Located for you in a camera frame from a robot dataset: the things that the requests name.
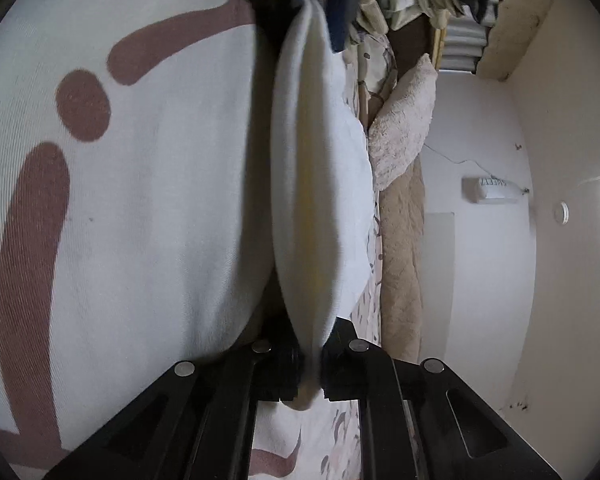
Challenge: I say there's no white garment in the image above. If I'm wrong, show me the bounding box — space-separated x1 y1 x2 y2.
270 0 376 411

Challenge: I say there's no pink blanket with maroon pattern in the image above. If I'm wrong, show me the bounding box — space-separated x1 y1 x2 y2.
0 0 306 480

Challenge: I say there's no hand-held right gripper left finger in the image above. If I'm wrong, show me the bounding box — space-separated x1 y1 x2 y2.
45 317 301 480

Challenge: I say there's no wall cable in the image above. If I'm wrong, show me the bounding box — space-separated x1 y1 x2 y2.
424 142 482 177

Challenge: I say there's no fluffy cream pillow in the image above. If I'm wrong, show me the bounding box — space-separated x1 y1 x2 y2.
367 52 438 193

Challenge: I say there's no beige fluffy blanket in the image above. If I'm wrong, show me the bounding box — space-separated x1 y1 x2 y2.
377 160 427 361

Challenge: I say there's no white wall air conditioner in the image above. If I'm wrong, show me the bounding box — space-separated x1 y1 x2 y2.
462 175 524 206

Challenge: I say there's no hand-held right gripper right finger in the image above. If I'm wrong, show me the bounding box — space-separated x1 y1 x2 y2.
320 317 563 480

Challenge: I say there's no grey corrugated panel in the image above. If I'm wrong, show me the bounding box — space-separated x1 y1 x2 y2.
439 15 492 74

